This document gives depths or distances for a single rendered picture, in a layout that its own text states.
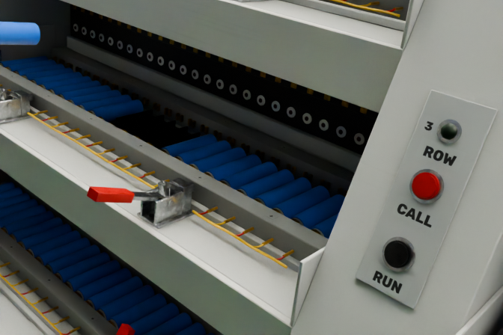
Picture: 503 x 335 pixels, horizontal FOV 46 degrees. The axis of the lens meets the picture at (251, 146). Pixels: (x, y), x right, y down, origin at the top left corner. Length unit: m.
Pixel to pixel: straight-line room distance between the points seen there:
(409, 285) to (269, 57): 0.19
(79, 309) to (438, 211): 0.41
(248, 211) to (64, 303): 0.26
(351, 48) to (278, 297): 0.18
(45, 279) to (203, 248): 0.27
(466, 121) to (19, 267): 0.53
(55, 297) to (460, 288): 0.44
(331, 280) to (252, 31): 0.19
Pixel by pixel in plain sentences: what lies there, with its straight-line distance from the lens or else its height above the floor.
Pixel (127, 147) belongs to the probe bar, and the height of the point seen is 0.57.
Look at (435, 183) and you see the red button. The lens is 0.36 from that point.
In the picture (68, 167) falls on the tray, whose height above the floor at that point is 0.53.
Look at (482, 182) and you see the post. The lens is 0.35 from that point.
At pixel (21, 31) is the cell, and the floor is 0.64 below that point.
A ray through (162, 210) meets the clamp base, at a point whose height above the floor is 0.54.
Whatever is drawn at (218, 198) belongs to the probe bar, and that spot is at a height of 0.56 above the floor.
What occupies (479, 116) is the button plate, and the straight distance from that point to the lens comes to 0.36.
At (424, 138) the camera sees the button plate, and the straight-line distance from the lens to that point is 0.37.
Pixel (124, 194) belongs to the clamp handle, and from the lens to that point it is 0.46.
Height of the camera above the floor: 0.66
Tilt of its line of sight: 5 degrees down
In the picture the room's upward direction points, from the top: 21 degrees clockwise
